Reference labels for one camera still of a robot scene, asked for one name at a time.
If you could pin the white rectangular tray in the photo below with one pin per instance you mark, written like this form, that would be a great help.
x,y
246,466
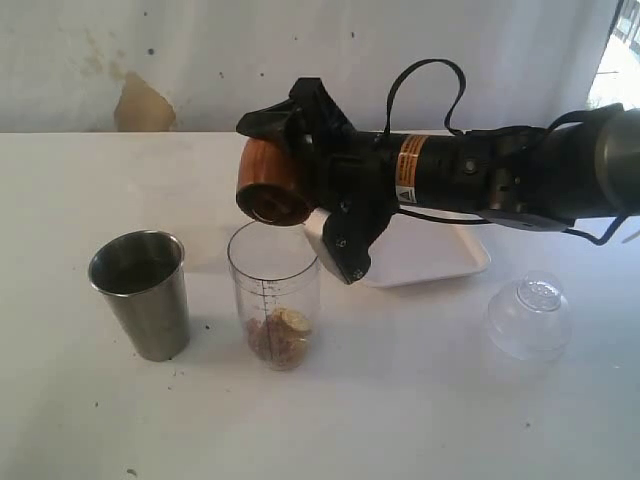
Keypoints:
x,y
411,251

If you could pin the clear plastic shaker cup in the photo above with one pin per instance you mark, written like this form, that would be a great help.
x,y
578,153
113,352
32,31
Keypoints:
x,y
273,267

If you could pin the brown wooden cup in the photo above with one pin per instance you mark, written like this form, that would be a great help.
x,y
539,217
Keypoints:
x,y
271,186

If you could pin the brown food pieces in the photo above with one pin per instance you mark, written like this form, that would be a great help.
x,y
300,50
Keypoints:
x,y
281,339

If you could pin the clear plastic dome lid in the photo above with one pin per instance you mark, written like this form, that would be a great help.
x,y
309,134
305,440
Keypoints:
x,y
529,318

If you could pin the stainless steel cup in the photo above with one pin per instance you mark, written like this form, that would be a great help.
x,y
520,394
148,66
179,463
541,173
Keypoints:
x,y
141,277

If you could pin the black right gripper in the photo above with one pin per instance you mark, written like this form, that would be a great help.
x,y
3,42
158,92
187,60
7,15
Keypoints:
x,y
349,173

